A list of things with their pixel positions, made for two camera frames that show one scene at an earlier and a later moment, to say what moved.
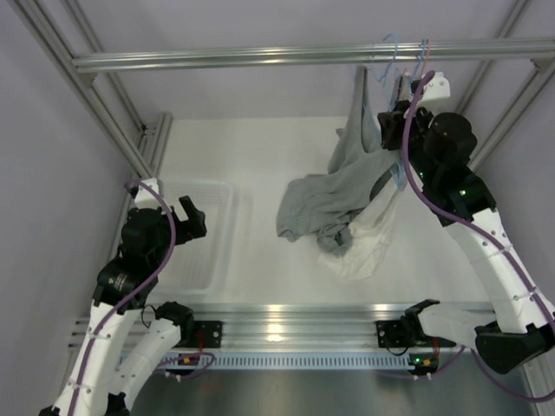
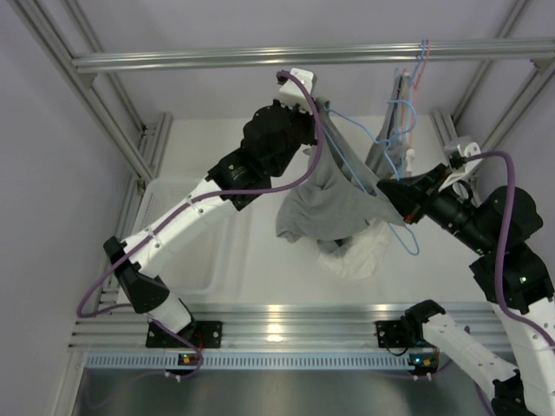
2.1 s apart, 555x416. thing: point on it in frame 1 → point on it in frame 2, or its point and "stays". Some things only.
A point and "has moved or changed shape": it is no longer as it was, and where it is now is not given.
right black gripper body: x=395 y=136 → x=455 y=214
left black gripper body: x=186 y=230 → x=301 y=130
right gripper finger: x=402 y=106 → x=415 y=190
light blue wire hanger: x=398 y=170 → x=409 y=248
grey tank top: x=328 y=204 has moved or changed shape
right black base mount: x=394 y=334 stays
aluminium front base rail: x=300 y=326 stays
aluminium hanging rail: x=315 y=56 stays
